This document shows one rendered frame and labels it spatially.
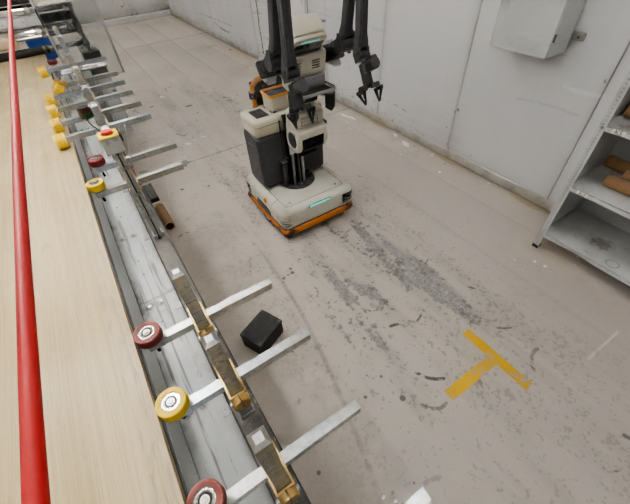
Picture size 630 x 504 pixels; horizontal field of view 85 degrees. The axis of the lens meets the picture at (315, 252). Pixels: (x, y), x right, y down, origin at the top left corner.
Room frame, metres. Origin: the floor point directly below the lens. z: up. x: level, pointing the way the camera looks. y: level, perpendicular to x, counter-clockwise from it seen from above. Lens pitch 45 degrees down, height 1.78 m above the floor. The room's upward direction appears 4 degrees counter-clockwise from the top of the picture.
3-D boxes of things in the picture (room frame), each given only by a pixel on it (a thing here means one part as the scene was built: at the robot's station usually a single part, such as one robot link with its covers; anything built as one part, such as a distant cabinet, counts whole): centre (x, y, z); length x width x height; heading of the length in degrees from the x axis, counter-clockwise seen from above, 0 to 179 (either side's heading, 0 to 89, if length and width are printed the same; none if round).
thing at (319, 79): (2.06, -0.04, 0.99); 0.28 x 0.16 x 0.22; 120
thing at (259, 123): (2.39, 0.15, 0.59); 0.55 x 0.34 x 0.83; 120
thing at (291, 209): (2.31, 0.10, 0.16); 0.67 x 0.64 x 0.25; 30
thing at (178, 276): (0.63, 0.37, 0.88); 0.04 x 0.04 x 0.48; 30
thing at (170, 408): (0.37, 0.40, 0.85); 0.08 x 0.08 x 0.11
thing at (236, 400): (0.43, 0.26, 0.84); 0.14 x 0.06 x 0.05; 30
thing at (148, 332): (0.59, 0.53, 0.85); 0.08 x 0.08 x 0.11
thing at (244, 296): (0.68, 0.35, 0.84); 0.43 x 0.03 x 0.04; 120
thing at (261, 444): (0.20, 0.12, 0.90); 0.04 x 0.04 x 0.48; 30
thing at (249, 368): (0.47, 0.23, 0.84); 0.43 x 0.03 x 0.04; 120
